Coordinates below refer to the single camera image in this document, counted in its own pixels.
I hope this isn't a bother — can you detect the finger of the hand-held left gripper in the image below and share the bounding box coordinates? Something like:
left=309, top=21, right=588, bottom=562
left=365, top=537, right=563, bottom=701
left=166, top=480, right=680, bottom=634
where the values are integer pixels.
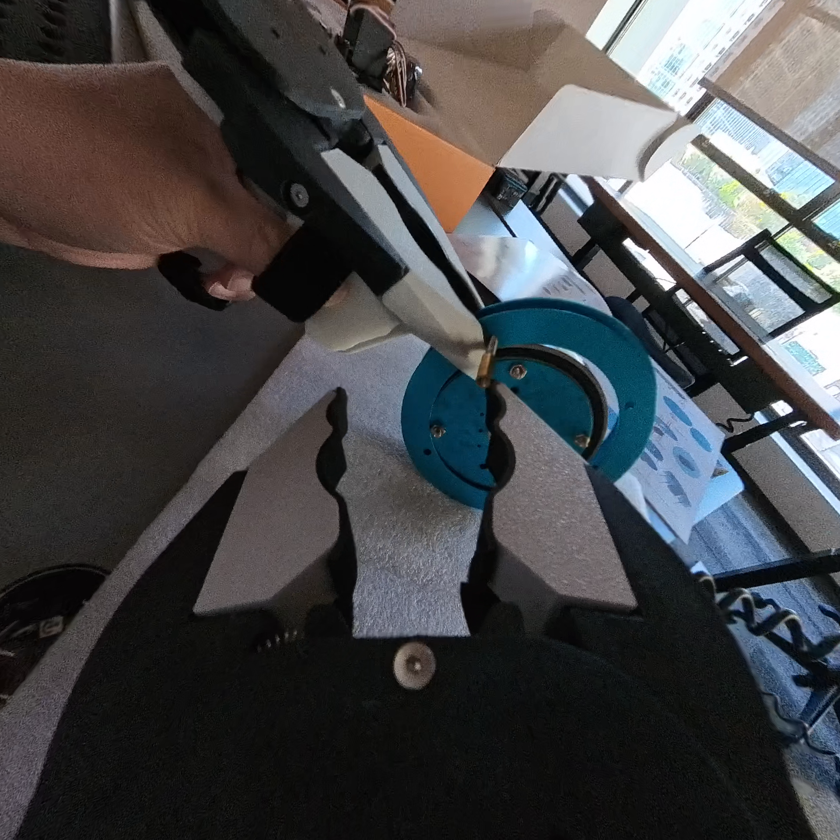
left=373, top=144, right=484, bottom=314
left=320, top=151, right=491, bottom=380

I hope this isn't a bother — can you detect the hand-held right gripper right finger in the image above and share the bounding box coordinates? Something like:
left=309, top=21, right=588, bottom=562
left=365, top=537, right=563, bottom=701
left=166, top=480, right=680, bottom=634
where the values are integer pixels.
left=461, top=382, right=639, bottom=636

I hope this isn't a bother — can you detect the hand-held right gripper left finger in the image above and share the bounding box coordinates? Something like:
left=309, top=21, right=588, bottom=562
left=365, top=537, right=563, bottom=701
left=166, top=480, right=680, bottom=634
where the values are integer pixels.
left=192, top=387, right=361, bottom=618

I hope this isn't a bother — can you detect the blue metal turntable assembly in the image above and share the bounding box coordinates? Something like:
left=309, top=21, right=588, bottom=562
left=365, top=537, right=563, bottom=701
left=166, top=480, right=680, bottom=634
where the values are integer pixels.
left=400, top=297, right=658, bottom=509

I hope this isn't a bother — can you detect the round black desk grommet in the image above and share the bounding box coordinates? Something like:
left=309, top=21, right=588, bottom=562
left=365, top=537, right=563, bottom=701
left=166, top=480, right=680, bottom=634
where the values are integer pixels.
left=0, top=566, right=109, bottom=703

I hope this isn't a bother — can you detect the person's left hand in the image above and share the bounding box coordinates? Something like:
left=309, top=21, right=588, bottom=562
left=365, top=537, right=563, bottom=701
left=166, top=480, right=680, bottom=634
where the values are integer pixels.
left=0, top=58, right=301, bottom=304

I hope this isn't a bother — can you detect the orange cardboard box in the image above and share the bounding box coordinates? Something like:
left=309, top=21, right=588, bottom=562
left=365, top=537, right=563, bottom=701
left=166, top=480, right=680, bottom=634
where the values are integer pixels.
left=308, top=0, right=703, bottom=234

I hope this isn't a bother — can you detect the black servo motor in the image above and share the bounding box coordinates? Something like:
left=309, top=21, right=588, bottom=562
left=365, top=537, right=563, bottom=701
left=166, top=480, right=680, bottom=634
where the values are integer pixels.
left=341, top=3, right=424, bottom=106

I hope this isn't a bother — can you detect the open instruction booklet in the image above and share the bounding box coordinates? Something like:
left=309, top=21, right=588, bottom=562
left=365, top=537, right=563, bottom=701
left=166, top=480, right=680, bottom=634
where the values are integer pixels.
left=453, top=233, right=746, bottom=544

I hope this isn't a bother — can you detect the white foam sheet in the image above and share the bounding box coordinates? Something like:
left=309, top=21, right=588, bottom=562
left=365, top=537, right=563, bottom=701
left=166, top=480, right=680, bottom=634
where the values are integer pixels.
left=0, top=325, right=500, bottom=840

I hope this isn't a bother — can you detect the black office chair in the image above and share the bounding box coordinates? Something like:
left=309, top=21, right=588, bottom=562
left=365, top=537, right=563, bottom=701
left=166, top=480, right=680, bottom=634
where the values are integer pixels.
left=604, top=295, right=697, bottom=391

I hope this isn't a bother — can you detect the large window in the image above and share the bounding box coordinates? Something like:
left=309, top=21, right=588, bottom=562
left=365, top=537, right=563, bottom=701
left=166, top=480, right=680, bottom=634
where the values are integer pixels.
left=587, top=0, right=840, bottom=473

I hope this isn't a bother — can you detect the thick black coiled cable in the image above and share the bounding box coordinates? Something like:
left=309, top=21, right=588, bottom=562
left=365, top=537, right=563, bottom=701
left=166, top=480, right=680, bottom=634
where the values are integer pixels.
left=696, top=571, right=840, bottom=742

